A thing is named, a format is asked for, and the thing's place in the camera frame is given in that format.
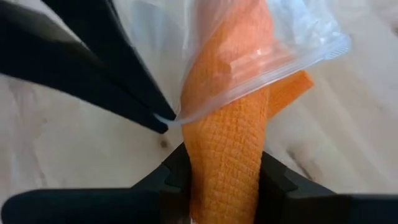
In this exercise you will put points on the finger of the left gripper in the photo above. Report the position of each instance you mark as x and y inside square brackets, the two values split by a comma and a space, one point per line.
[124, 56]
[46, 56]

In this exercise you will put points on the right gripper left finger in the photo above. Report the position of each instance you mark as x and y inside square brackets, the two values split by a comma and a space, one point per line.
[93, 205]

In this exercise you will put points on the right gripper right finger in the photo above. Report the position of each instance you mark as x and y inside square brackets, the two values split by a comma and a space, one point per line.
[311, 208]

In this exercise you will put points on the clear bag with white label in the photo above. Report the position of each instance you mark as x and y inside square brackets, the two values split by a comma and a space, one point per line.
[155, 46]

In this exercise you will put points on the orange bandage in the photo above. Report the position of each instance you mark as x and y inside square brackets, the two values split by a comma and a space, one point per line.
[227, 155]

